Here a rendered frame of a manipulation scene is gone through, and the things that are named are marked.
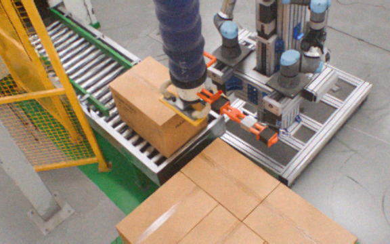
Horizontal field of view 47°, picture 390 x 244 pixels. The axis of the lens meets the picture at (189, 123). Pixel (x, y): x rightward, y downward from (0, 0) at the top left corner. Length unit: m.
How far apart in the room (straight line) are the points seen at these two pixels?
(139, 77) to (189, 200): 0.97
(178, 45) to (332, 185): 1.97
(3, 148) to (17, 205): 1.04
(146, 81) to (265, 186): 1.13
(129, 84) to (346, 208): 1.91
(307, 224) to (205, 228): 0.65
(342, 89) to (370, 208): 1.09
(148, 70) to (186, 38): 1.07
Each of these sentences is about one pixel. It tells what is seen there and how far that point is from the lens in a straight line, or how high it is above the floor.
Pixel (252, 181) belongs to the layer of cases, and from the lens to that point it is 3.17.
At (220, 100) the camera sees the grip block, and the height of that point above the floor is 1.29.
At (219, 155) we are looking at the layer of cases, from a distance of 3.30.
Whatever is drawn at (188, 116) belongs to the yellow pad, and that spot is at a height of 1.17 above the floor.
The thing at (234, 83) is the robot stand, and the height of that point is 0.86.
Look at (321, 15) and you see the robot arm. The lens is 2.34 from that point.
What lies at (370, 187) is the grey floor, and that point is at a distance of 3.89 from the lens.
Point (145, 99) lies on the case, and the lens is 3.19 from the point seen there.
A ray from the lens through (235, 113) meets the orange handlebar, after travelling 2.56.
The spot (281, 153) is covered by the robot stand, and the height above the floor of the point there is 0.21.
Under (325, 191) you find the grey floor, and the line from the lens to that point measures 3.80.
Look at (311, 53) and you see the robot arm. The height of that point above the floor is 1.30.
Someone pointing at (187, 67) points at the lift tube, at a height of 1.52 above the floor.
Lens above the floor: 3.22
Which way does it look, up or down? 50 degrees down
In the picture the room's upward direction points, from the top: 11 degrees counter-clockwise
